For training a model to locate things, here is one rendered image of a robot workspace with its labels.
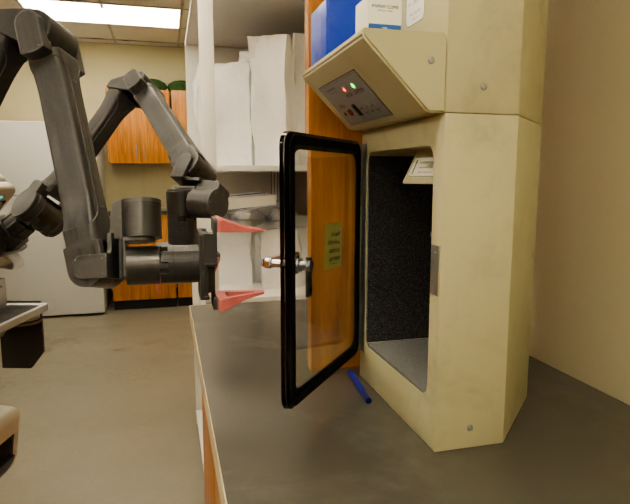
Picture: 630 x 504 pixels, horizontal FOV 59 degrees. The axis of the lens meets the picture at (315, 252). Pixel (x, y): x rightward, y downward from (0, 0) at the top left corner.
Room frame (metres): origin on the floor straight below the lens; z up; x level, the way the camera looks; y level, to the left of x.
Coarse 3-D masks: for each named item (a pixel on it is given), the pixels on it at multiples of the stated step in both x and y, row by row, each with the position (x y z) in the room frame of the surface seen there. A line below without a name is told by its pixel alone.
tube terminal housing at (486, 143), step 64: (448, 0) 0.75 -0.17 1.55; (512, 0) 0.77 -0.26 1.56; (448, 64) 0.75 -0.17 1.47; (512, 64) 0.77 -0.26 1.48; (384, 128) 0.95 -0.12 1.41; (448, 128) 0.75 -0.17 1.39; (512, 128) 0.77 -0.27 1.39; (448, 192) 0.75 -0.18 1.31; (512, 192) 0.77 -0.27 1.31; (448, 256) 0.75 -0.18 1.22; (512, 256) 0.78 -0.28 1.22; (448, 320) 0.75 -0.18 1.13; (512, 320) 0.80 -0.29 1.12; (384, 384) 0.93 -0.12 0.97; (448, 384) 0.75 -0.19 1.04; (512, 384) 0.82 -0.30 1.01; (448, 448) 0.75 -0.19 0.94
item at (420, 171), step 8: (416, 152) 0.91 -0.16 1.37; (424, 152) 0.88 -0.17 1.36; (432, 152) 0.86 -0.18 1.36; (416, 160) 0.89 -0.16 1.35; (424, 160) 0.87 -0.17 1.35; (432, 160) 0.86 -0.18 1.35; (416, 168) 0.88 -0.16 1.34; (424, 168) 0.86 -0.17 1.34; (432, 168) 0.85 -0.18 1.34; (408, 176) 0.89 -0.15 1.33; (416, 176) 0.87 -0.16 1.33; (424, 176) 0.85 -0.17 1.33; (432, 176) 0.84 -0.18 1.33
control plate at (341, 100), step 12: (348, 72) 0.84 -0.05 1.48; (336, 84) 0.91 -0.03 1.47; (348, 84) 0.87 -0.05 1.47; (360, 84) 0.84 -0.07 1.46; (336, 96) 0.96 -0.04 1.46; (348, 96) 0.91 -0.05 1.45; (360, 96) 0.87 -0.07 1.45; (372, 96) 0.84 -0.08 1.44; (336, 108) 1.00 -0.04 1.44; (348, 108) 0.96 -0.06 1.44; (372, 108) 0.87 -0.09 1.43; (384, 108) 0.84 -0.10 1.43; (348, 120) 1.00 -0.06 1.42; (360, 120) 0.96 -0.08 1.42
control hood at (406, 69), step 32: (384, 32) 0.72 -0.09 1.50; (416, 32) 0.74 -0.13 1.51; (320, 64) 0.91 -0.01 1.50; (352, 64) 0.81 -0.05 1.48; (384, 64) 0.73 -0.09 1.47; (416, 64) 0.74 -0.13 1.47; (320, 96) 1.02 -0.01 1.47; (384, 96) 0.81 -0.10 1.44; (416, 96) 0.74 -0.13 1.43; (352, 128) 1.02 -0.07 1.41
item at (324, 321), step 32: (320, 160) 0.87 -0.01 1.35; (352, 160) 1.00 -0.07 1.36; (320, 192) 0.87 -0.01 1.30; (352, 192) 1.01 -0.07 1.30; (320, 224) 0.88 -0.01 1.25; (352, 224) 1.01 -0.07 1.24; (320, 256) 0.88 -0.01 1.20; (352, 256) 1.01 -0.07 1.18; (320, 288) 0.88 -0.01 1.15; (352, 288) 1.01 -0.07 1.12; (320, 320) 0.88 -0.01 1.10; (352, 320) 1.01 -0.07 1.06; (320, 352) 0.88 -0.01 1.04
